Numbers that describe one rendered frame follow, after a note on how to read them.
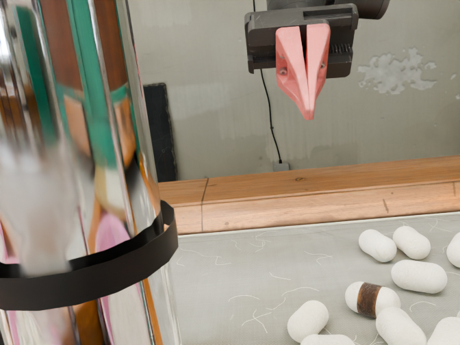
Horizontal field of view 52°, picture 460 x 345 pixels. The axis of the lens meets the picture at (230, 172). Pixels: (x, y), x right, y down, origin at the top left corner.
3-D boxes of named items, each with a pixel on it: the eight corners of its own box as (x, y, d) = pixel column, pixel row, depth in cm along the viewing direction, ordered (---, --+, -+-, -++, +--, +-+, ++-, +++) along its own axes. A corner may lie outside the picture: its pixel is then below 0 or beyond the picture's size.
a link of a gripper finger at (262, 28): (342, 84, 36) (327, 7, 42) (250, 91, 37) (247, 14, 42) (335, 138, 42) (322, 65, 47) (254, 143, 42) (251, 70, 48)
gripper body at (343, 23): (361, 16, 41) (348, -34, 45) (244, 25, 42) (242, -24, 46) (352, 70, 46) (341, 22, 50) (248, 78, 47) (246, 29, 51)
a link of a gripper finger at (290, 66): (374, 81, 36) (354, 5, 41) (280, 88, 37) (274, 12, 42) (362, 136, 42) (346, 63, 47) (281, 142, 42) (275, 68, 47)
